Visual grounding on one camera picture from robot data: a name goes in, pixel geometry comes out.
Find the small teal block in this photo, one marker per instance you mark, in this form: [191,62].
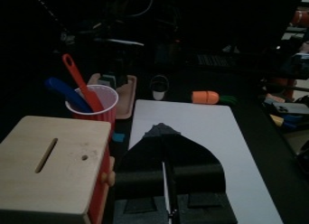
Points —
[117,137]

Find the white cutting board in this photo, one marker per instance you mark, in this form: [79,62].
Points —
[224,149]

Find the beige plastic tray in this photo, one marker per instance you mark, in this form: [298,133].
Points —
[125,96]

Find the red plastic cup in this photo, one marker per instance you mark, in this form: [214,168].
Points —
[104,108]

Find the white toy sushi piece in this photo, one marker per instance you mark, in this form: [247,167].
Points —
[157,90]

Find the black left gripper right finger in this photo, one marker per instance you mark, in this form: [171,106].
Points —
[196,170]

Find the red toy knife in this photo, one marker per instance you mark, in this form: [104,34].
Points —
[81,83]

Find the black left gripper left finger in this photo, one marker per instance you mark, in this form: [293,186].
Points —
[140,170]

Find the orange toy carrot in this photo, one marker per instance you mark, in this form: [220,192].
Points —
[204,97]

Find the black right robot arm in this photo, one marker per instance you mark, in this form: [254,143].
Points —
[120,44]

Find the grey smartphone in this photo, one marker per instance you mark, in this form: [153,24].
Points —
[290,107]

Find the blue toy utensil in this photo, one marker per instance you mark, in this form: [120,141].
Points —
[65,93]

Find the wooden box with slot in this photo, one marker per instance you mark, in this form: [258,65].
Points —
[52,164]

